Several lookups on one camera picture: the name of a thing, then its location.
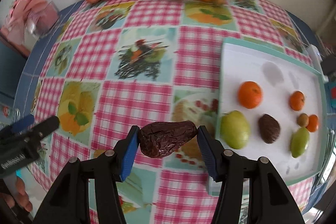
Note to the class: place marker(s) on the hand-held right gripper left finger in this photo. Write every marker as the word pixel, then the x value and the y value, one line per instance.
pixel 130 150

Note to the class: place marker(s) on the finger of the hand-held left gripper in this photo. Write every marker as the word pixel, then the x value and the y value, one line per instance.
pixel 22 124
pixel 46 124

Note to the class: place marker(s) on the person's left hand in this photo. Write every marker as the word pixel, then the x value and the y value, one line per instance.
pixel 22 195

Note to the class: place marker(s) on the small dark passion fruit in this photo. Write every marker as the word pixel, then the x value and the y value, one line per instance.
pixel 268 128

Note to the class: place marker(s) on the pink paper napkins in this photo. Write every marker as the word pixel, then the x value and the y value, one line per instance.
pixel 36 3

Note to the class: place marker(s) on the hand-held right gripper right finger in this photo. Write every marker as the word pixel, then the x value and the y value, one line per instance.
pixel 207 150

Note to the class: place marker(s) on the small green guava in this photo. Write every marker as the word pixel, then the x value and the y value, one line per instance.
pixel 299 142

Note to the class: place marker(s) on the teal and red object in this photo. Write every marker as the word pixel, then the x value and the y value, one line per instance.
pixel 331 94

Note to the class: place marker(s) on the black device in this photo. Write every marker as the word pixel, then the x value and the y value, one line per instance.
pixel 329 64

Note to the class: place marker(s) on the small orange mandarin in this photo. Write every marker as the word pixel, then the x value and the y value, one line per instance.
pixel 313 123
pixel 297 100

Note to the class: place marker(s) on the white power device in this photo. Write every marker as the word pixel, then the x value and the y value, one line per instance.
pixel 315 52

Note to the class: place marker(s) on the small brown kiwi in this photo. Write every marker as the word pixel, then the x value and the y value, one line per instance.
pixel 302 119

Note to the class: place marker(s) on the large orange mandarin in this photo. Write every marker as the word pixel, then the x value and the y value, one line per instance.
pixel 250 95

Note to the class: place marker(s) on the wrinkled dark passion fruit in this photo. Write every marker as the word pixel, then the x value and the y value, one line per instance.
pixel 165 138

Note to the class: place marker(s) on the clear napkin holder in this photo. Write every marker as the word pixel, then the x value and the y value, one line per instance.
pixel 44 26

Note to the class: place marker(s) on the white tray teal rim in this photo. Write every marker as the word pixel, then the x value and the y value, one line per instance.
pixel 275 77

